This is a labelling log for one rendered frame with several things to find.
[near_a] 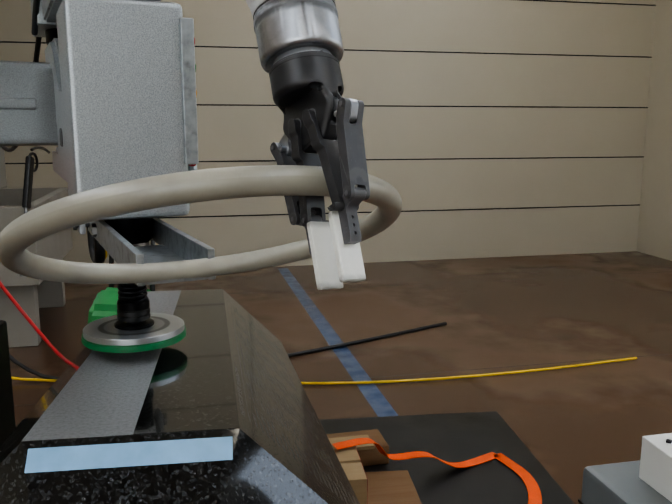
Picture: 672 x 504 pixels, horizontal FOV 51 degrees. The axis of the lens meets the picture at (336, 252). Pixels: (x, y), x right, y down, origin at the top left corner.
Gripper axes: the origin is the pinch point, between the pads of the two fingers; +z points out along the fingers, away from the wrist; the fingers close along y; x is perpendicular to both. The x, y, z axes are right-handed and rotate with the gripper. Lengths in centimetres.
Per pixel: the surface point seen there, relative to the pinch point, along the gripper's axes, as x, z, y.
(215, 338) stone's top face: -37, -2, 90
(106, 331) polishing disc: -12, -6, 92
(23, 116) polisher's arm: -10, -69, 128
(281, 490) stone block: -21, 28, 48
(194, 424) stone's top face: -10, 15, 55
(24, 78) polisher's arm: -10, -78, 124
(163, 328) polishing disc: -22, -5, 87
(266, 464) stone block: -19, 24, 48
